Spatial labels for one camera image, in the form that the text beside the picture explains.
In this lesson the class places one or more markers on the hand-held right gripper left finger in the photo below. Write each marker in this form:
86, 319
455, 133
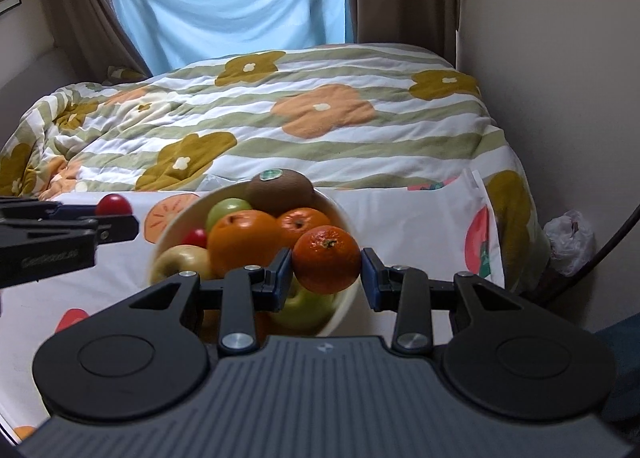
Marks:
280, 284

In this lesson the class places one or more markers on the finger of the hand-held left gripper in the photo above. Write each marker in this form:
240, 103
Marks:
30, 210
117, 228

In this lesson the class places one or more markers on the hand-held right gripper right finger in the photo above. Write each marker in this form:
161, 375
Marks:
370, 279

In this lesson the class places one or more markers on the red cherry tomato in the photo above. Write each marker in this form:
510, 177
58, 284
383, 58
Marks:
195, 239
114, 204

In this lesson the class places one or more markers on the large green apple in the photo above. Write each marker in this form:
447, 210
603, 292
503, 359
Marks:
305, 310

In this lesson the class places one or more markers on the small tangerine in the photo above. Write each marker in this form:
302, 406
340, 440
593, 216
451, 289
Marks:
302, 225
327, 260

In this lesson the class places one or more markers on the cream bowl with duck print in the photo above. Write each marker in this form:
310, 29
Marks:
170, 238

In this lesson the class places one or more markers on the large orange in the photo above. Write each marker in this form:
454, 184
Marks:
242, 243

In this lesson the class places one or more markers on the yellow apple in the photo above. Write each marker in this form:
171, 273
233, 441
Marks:
182, 260

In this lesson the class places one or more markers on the brown kiwi with green sticker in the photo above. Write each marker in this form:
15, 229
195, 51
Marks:
285, 193

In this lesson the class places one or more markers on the small green apple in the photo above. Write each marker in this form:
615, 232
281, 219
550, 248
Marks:
225, 210

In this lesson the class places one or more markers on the white fruit-printed cloth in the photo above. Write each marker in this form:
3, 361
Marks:
410, 223

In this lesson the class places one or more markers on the floral striped blanket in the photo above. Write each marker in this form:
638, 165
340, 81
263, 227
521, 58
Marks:
350, 148

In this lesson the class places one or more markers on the beige headboard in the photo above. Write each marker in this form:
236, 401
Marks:
30, 78

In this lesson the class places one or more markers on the white plastic bag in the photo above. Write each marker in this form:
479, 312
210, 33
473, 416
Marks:
567, 240

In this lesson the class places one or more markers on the light blue window cloth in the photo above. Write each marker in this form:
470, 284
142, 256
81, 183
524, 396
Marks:
235, 8

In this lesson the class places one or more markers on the dark teal fabric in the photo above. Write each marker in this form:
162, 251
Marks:
625, 363

